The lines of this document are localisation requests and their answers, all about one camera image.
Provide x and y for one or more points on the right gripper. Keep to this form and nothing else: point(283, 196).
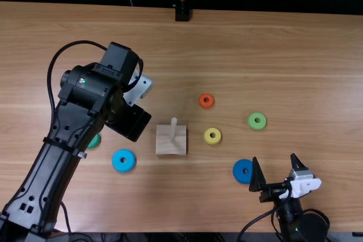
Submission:
point(273, 191)

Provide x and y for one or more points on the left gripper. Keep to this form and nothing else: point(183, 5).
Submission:
point(129, 123)

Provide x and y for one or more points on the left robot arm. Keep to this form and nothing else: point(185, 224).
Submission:
point(56, 145)

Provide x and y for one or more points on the wooden peg base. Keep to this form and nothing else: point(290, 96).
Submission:
point(171, 145)

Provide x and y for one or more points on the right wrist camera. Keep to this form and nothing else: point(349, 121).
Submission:
point(303, 184)

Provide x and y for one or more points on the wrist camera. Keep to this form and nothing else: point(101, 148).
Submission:
point(303, 184)
point(140, 87)

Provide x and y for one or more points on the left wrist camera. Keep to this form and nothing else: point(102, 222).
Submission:
point(140, 87)

